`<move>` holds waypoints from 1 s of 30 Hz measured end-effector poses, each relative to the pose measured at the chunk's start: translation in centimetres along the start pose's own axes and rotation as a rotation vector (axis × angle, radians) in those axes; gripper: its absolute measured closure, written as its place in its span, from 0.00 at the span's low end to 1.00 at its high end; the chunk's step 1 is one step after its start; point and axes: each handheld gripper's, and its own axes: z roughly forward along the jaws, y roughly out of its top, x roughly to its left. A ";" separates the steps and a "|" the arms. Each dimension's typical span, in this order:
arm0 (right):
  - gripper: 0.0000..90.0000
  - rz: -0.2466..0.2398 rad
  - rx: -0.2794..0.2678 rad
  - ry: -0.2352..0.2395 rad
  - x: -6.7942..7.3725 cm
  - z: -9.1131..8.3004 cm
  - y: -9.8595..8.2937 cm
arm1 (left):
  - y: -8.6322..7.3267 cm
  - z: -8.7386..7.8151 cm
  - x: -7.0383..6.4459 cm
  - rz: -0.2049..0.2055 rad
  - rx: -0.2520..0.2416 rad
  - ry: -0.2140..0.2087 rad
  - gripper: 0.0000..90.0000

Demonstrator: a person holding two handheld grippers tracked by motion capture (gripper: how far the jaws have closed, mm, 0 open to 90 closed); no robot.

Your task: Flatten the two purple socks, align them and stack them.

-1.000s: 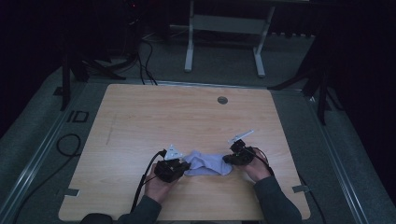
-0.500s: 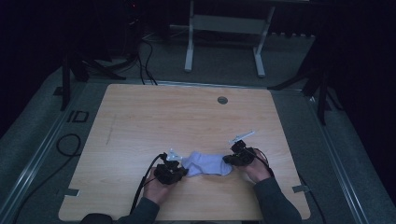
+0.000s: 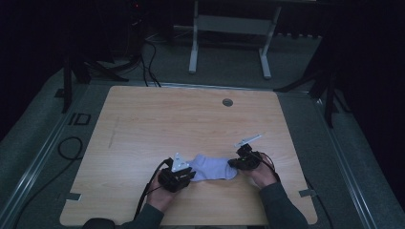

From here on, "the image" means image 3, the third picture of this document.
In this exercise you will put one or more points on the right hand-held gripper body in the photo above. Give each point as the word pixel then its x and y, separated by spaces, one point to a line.
pixel 248 159

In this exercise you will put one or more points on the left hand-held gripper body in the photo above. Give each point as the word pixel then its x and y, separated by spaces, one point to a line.
pixel 173 178

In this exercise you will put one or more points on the person's dark knee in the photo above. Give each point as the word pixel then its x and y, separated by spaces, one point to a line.
pixel 98 223

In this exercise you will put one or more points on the black metal stand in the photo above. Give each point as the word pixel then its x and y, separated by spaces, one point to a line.
pixel 79 68
pixel 321 89

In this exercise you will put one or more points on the grey tape strip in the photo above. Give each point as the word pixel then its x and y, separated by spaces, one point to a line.
pixel 307 192

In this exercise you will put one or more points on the person's right hand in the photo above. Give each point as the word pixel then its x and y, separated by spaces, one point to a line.
pixel 264 175

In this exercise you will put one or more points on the white metal desk frame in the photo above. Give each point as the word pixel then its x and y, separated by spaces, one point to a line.
pixel 232 24

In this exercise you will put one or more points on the person's left hand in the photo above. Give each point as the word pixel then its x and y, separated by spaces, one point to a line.
pixel 160 198

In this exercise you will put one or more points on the light purple sock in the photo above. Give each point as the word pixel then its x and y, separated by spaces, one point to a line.
pixel 213 168

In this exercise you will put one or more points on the grey round table grommet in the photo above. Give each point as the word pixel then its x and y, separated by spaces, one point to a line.
pixel 227 102

